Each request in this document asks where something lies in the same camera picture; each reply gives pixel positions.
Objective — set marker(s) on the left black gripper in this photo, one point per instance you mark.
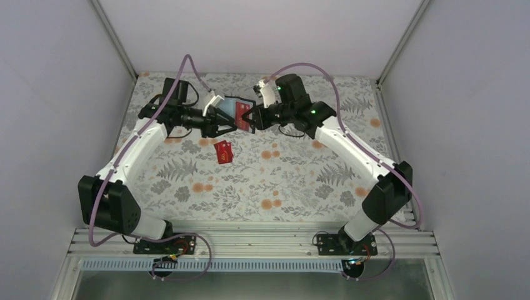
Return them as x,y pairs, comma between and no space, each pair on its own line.
211,124

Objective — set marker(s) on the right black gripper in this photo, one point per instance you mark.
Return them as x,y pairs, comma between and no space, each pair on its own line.
259,117

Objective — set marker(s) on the black leather card holder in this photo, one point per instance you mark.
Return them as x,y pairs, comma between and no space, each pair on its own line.
235,107

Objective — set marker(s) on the red VIP card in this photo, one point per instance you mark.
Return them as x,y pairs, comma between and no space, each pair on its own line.
224,152

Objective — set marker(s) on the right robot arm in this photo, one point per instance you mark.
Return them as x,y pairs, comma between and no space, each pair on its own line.
287,102

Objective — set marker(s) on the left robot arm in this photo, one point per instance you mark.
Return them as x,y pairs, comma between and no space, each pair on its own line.
107,200

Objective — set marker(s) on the floral patterned table mat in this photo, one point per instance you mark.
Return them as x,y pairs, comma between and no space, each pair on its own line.
272,177

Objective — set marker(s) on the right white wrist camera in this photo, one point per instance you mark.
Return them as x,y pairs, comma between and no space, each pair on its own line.
266,92

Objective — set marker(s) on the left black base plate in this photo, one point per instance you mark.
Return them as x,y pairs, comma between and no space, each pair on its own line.
179,246

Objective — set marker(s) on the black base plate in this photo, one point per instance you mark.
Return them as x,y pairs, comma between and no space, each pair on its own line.
337,245
179,246

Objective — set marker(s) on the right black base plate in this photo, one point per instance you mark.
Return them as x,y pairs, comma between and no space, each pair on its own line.
337,245

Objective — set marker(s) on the aluminium rail frame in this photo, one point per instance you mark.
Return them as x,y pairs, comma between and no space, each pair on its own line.
294,240

